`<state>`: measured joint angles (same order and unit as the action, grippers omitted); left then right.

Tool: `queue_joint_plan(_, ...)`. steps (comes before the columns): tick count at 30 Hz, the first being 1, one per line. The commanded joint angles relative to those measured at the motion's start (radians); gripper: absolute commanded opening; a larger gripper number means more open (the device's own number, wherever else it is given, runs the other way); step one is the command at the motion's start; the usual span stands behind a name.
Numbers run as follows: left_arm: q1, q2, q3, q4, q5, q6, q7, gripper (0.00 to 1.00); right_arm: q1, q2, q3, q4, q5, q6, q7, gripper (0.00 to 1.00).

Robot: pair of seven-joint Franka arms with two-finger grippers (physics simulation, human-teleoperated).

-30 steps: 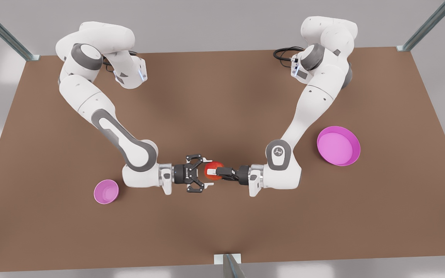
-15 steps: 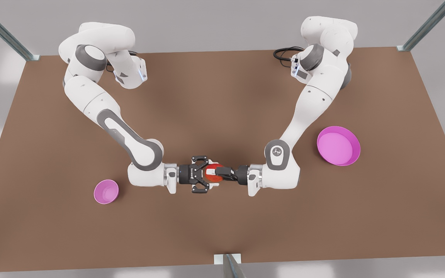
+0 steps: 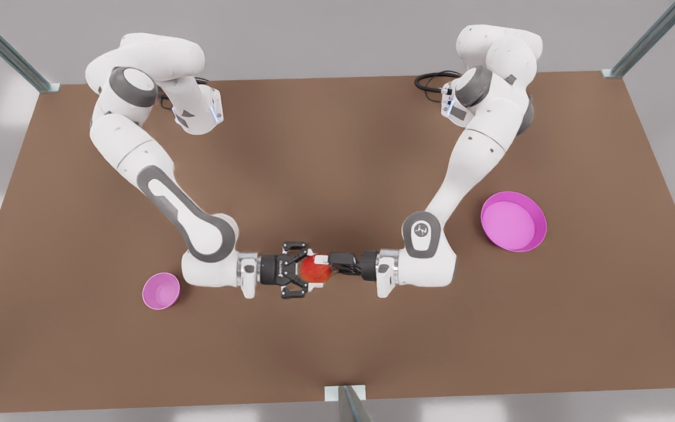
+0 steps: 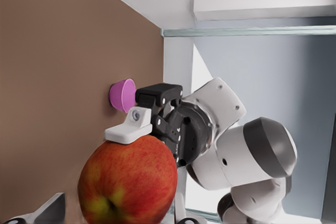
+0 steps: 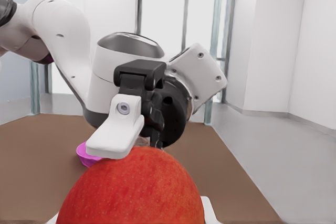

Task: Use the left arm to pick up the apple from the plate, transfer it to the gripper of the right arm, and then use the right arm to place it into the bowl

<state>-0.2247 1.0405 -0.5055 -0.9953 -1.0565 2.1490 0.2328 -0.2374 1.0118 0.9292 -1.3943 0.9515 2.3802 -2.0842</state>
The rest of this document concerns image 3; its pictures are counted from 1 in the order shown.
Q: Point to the red apple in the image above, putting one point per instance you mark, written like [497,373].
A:
[314,271]

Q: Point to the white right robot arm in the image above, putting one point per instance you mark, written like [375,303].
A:
[156,176]

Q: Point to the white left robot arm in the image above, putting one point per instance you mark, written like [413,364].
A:
[478,140]

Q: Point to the small pink bowl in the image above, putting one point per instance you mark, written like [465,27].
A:
[160,291]

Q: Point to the pink plate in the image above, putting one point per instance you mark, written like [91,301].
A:
[512,221]

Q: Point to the silver frame post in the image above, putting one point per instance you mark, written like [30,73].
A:
[645,41]
[6,50]
[346,401]

